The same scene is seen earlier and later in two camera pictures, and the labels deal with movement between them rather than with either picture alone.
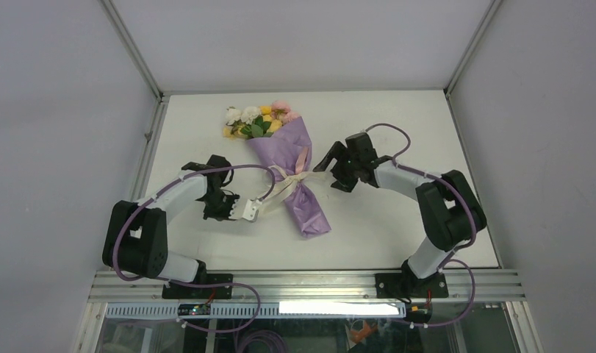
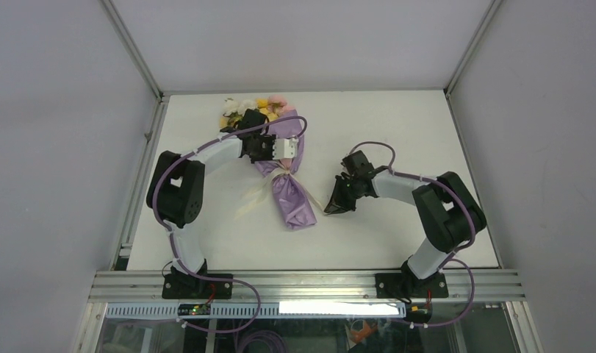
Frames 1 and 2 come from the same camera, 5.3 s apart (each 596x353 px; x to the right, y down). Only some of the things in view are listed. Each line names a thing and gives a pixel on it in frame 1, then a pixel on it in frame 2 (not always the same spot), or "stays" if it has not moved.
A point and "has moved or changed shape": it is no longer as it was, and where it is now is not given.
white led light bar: x=336 y=308 stays
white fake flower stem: x=246 y=114 has moved or changed shape
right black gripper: x=339 y=152 → x=336 y=205
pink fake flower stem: x=282 y=109 has moved or changed shape
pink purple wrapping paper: x=289 y=150 has moved or changed shape
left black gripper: x=225 y=215 → x=269 y=154
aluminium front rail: x=148 y=286 stays
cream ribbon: x=291 y=180 → x=263 y=188
